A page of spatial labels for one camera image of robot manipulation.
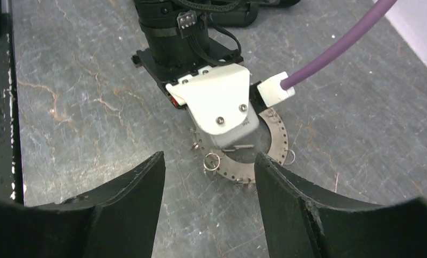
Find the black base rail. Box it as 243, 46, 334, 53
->
0, 0, 24, 204

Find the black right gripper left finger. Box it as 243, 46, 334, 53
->
0, 151, 166, 257

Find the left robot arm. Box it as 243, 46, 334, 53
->
132, 1, 397, 109

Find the black poker chip case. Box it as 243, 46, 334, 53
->
209, 0, 300, 27

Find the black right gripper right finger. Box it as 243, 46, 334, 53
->
255, 153, 427, 257

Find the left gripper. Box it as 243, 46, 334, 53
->
131, 46, 244, 109

